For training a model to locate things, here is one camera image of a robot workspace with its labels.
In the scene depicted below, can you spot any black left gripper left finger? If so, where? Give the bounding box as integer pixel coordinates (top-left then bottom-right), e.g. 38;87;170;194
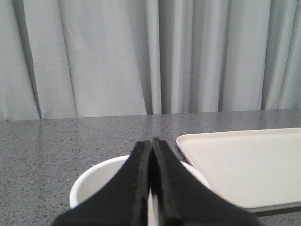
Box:
53;140;152;226

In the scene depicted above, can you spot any cream rectangular plastic tray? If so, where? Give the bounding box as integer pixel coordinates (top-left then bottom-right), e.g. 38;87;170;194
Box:
176;128;301;212

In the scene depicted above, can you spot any pale grey-green curtain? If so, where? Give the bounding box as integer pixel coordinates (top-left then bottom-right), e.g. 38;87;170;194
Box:
0;0;301;121

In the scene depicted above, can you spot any white smiley mug black handle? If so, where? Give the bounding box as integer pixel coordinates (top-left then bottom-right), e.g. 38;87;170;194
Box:
70;154;211;226

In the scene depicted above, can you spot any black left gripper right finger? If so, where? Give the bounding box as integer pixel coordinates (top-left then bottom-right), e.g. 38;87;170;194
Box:
151;138;260;226

